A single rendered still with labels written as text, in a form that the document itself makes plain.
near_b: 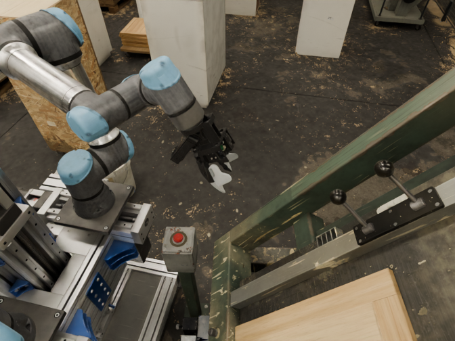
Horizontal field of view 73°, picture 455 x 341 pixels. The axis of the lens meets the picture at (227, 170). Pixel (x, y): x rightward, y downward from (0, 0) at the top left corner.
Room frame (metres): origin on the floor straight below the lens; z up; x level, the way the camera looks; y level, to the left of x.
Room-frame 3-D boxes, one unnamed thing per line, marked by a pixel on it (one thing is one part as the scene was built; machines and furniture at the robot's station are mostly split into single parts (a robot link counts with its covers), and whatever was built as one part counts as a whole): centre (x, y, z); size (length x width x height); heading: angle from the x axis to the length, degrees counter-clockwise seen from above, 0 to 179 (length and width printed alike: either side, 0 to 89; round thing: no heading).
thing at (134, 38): (4.11, 1.11, 0.15); 0.61 x 0.52 x 0.31; 168
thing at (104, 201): (0.70, 0.51, 1.09); 0.15 x 0.15 x 0.10
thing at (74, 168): (0.71, 0.51, 1.20); 0.13 x 0.12 x 0.14; 142
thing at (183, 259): (0.61, 0.19, 0.84); 0.12 x 0.12 x 0.18; 88
